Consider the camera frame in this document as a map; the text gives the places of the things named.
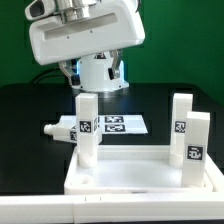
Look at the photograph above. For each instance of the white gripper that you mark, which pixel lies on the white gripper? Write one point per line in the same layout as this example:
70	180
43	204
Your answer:
85	27

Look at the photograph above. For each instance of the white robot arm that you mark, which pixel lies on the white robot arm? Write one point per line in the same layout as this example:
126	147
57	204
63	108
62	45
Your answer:
93	73

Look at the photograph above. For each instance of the white square desk top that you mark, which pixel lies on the white square desk top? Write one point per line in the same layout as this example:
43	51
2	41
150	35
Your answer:
126	169

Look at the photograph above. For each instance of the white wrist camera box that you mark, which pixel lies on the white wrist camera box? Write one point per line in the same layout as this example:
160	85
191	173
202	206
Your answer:
39	9

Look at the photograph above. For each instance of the white fiducial marker sheet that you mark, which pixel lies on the white fiducial marker sheet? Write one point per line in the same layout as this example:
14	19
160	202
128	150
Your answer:
109	124

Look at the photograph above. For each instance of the white L-shaped fence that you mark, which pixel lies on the white L-shaped fence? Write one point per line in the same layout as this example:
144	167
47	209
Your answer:
134	207

